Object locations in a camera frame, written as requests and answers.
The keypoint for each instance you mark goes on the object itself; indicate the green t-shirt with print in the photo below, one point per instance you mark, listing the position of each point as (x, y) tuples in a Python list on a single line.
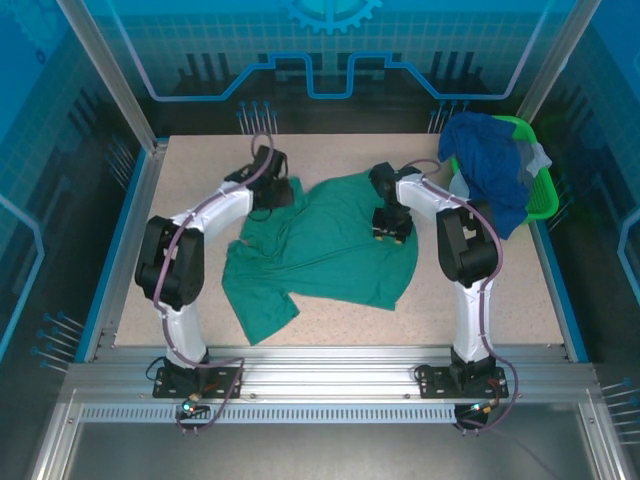
[(340, 250)]

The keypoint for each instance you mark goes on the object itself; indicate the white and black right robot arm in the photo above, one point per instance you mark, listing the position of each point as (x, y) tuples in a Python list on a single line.
[(467, 250)]

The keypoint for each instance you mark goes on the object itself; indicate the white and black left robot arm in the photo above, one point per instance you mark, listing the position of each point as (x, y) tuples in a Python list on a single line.
[(172, 262)]

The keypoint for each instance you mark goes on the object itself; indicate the blue t-shirt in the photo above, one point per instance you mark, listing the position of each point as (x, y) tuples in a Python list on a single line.
[(485, 165)]

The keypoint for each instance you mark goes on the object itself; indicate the green plastic laundry basket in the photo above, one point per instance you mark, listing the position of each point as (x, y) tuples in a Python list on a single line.
[(542, 197)]

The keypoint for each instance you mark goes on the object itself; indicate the light grey-blue t-shirt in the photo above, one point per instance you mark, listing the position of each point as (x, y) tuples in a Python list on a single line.
[(537, 160)]

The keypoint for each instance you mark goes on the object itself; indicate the small connector with LED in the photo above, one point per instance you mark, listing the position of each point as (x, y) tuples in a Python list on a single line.
[(482, 407), (189, 407)]

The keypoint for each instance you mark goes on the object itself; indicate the steel base panel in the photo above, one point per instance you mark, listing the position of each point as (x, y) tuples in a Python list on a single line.
[(325, 450)]

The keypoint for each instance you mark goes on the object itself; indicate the aluminium front frame rail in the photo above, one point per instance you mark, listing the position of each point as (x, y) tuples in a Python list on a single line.
[(325, 370)]

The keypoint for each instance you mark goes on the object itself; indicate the aluminium frame post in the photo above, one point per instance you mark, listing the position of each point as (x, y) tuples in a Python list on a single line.
[(115, 75), (550, 60)]

